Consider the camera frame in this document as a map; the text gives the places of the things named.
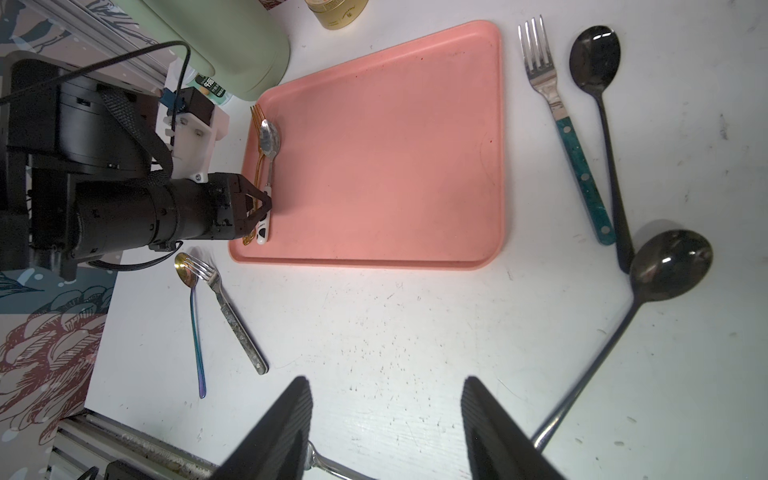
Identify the large black long spoon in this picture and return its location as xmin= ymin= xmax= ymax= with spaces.
xmin=531 ymin=229 xmax=713 ymax=452

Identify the round gold tin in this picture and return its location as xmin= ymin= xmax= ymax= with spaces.
xmin=305 ymin=0 xmax=368 ymax=30

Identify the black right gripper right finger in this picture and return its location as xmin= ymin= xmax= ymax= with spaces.
xmin=461 ymin=376 xmax=563 ymax=479

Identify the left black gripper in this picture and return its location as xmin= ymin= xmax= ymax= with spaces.
xmin=148 ymin=173 xmax=272 ymax=251

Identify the small black spoon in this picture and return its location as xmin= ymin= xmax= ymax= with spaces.
xmin=569 ymin=25 xmax=635 ymax=273

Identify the grey speckled handle fork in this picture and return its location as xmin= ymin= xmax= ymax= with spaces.
xmin=182 ymin=254 xmax=269 ymax=375

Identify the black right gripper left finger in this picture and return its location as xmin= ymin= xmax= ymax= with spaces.
xmin=212 ymin=376 xmax=313 ymax=479

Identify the silver ornate handle fork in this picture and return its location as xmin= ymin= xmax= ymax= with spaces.
xmin=304 ymin=441 xmax=374 ymax=480

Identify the pink plastic tray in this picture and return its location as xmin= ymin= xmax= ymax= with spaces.
xmin=229 ymin=20 xmax=506 ymax=269

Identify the iridescent rainbow spoon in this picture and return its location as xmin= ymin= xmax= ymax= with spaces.
xmin=174 ymin=253 xmax=207 ymax=399

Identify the gold ornate fork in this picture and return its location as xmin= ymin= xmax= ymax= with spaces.
xmin=242 ymin=103 xmax=268 ymax=246

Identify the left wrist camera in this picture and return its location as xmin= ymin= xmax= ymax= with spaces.
xmin=160 ymin=58 xmax=232 ymax=184

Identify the teal handle fork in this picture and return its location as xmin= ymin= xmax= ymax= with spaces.
xmin=518 ymin=15 xmax=616 ymax=245

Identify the green thermos jug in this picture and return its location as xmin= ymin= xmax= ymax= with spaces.
xmin=116 ymin=0 xmax=290 ymax=101

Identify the cow pattern handle spoon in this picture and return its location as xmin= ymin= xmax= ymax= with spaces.
xmin=256 ymin=119 xmax=281 ymax=245

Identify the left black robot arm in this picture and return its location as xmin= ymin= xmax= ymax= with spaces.
xmin=1 ymin=51 xmax=272 ymax=281

